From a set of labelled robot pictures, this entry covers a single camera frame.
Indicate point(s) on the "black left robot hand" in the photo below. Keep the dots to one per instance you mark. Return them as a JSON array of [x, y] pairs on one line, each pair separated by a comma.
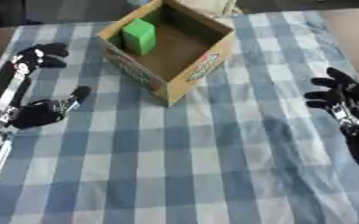
[[34, 112]]

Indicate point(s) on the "tan cardboard box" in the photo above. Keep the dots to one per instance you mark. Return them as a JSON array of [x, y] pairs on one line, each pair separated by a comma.
[[167, 49]]

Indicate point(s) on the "green rectangular block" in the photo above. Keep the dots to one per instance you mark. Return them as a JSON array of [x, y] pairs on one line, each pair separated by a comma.
[[139, 36]]

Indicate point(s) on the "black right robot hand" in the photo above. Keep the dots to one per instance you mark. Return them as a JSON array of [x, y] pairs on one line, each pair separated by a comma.
[[352, 96]]

